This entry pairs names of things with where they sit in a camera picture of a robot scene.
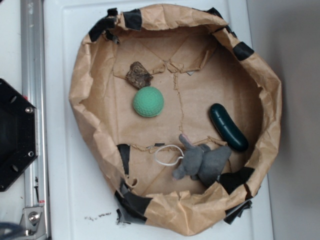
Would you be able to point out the brown bark piece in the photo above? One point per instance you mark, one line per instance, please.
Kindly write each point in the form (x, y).
(138, 76)

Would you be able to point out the aluminium extrusion rail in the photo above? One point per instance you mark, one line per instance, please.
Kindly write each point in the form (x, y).
(36, 182)

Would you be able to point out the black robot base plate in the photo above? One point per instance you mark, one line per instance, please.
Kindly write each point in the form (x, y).
(17, 135)

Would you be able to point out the green dimpled ball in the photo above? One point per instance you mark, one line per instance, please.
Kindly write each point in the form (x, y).
(148, 102)

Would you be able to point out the grey plush elephant toy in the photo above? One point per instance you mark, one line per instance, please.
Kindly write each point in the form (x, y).
(198, 161)

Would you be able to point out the metal corner bracket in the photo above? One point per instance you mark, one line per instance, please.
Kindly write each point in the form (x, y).
(33, 223)

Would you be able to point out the dark green toy cucumber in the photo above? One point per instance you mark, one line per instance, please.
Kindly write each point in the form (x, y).
(226, 127)

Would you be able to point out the white plastic tray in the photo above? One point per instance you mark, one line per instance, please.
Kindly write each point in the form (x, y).
(82, 206)

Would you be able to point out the brown paper bag bin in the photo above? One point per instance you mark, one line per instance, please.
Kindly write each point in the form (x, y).
(196, 60)

